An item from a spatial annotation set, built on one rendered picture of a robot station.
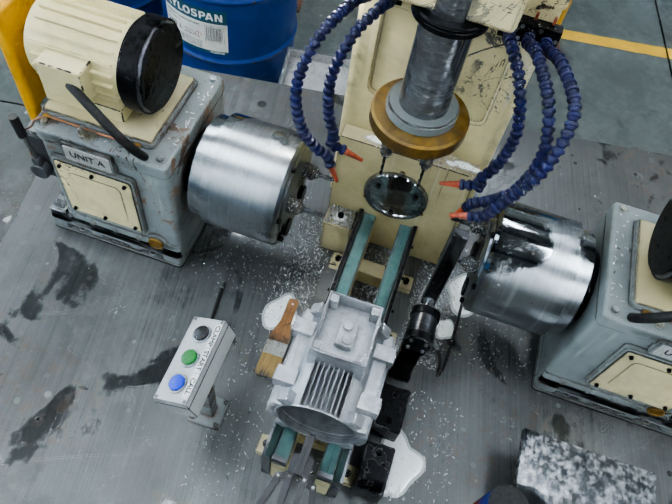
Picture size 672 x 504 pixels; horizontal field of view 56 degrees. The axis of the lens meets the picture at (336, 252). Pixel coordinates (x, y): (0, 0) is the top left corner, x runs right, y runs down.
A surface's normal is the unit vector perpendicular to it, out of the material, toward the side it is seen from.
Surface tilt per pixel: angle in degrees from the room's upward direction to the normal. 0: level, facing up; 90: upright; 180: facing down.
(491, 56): 90
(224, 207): 73
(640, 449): 0
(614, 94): 0
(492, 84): 90
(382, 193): 90
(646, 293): 0
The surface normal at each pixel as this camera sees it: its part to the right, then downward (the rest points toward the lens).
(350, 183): -0.31, 0.78
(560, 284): -0.11, 0.08
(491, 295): -0.26, 0.59
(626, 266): 0.11, -0.54
